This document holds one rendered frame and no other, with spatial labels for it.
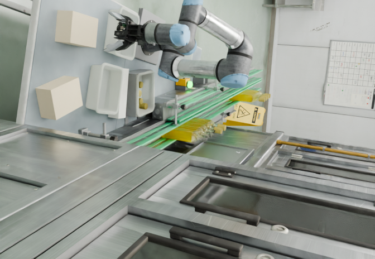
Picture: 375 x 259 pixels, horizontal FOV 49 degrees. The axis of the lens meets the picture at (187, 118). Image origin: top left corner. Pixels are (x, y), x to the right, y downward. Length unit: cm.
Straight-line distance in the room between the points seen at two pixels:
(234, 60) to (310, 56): 621
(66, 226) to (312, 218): 54
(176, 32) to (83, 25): 43
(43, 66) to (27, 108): 17
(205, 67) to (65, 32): 66
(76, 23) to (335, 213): 116
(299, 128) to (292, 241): 745
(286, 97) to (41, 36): 688
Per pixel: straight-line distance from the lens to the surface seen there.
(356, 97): 801
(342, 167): 245
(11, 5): 230
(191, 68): 200
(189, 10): 157
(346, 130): 817
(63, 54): 174
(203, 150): 235
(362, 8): 790
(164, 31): 147
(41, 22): 165
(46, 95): 161
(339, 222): 100
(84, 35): 171
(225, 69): 184
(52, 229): 88
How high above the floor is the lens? 189
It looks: 23 degrees down
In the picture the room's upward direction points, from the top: 98 degrees clockwise
